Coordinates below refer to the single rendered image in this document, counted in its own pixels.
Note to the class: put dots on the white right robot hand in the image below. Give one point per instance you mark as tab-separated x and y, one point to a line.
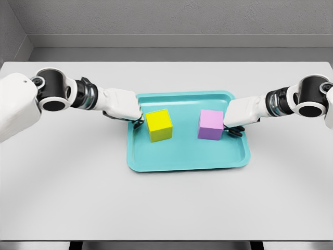
240	113

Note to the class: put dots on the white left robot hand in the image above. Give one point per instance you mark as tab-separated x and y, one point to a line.
122	104

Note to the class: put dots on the purple cube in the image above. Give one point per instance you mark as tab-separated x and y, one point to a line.
211	124

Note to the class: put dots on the yellow cube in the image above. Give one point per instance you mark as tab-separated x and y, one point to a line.
159	125

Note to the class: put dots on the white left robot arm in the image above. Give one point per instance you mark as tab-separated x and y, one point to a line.
15	104

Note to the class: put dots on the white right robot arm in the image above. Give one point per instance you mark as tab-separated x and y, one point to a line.
309	99

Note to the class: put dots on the teal plastic tray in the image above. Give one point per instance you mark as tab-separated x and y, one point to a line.
187	153

